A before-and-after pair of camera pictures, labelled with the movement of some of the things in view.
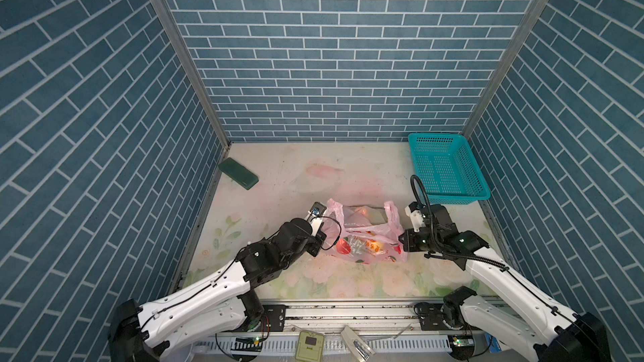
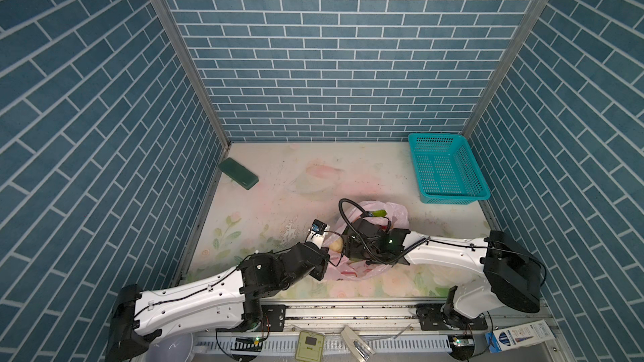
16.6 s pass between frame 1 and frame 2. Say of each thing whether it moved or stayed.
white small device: stayed
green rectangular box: stayed
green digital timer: stayed
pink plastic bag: moved
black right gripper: moved
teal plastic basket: stayed
